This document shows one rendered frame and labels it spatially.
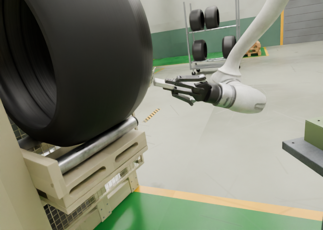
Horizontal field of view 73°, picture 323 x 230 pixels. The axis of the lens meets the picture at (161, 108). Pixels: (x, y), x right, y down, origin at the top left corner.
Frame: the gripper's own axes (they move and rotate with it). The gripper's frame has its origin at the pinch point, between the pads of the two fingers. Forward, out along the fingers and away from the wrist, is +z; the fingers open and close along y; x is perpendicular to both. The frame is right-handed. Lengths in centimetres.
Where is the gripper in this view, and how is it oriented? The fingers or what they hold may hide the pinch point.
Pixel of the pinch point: (163, 83)
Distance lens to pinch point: 75.6
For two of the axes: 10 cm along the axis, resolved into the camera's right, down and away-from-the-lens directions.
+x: -1.4, -6.1, 7.8
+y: -3.0, 7.8, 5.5
